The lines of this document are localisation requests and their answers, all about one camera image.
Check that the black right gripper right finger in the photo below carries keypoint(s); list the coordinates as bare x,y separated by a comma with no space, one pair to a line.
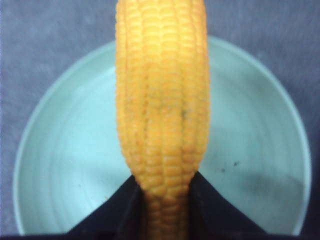
212,217

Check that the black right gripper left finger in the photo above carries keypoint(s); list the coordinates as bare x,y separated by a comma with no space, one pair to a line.
119,218

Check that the yellow corn cob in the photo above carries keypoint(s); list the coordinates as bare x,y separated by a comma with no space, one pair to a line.
162,105

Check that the pale green plate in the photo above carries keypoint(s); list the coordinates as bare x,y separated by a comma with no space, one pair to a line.
69,160

